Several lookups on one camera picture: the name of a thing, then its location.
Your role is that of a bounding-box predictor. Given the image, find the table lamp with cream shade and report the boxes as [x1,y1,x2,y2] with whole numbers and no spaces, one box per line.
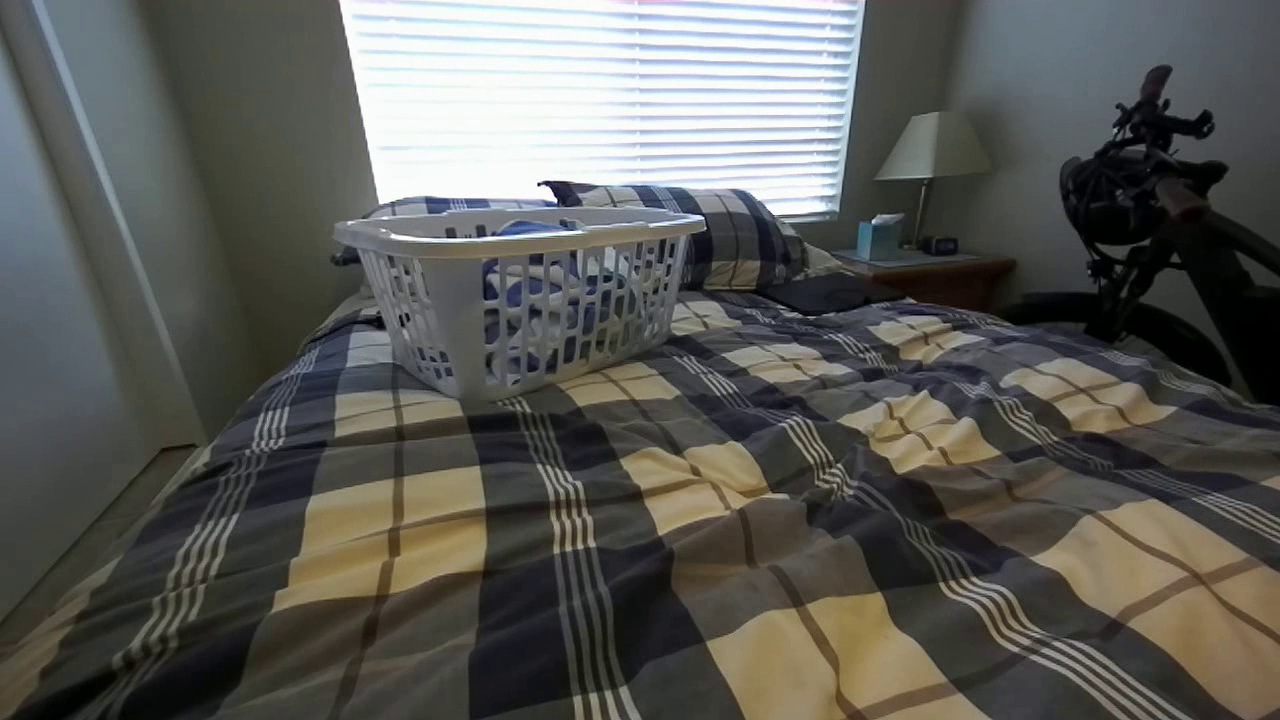
[870,109,999,252]

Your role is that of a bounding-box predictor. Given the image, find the teal tissue box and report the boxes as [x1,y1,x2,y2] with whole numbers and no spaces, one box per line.
[851,210,912,264]

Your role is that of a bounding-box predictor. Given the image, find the black bicycle helmet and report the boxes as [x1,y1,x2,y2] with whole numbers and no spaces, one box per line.
[1054,142,1168,252]

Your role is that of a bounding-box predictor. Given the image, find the black bicycle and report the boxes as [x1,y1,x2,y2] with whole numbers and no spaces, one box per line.
[995,61,1280,403]

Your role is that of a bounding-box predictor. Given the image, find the white plastic laundry basket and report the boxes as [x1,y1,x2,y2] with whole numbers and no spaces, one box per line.
[326,201,710,403]

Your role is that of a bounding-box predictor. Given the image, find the white window blinds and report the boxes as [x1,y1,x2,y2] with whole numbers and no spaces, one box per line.
[335,0,870,225]

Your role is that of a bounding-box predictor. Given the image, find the blue clothes pile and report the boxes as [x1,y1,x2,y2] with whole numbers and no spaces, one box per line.
[477,212,656,370]

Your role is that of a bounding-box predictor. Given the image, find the large plaid pillow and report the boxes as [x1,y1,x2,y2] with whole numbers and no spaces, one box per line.
[534,176,812,296]

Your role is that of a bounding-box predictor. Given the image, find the plaid blue cream duvet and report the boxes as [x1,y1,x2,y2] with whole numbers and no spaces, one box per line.
[0,280,1280,720]

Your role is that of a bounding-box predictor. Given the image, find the dark cloth item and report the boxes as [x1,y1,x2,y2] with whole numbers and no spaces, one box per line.
[762,269,905,319]

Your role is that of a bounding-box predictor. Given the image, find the wooden nightstand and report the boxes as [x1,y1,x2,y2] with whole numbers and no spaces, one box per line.
[835,246,1019,318]

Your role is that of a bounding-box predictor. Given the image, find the white door frame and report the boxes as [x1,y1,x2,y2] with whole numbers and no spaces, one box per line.
[0,0,207,455]

